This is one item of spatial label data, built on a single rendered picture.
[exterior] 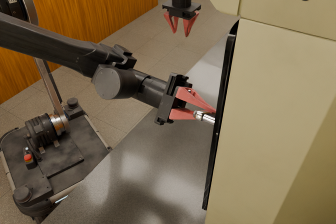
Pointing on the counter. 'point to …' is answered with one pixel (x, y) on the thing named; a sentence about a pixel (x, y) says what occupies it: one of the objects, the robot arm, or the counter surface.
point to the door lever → (205, 116)
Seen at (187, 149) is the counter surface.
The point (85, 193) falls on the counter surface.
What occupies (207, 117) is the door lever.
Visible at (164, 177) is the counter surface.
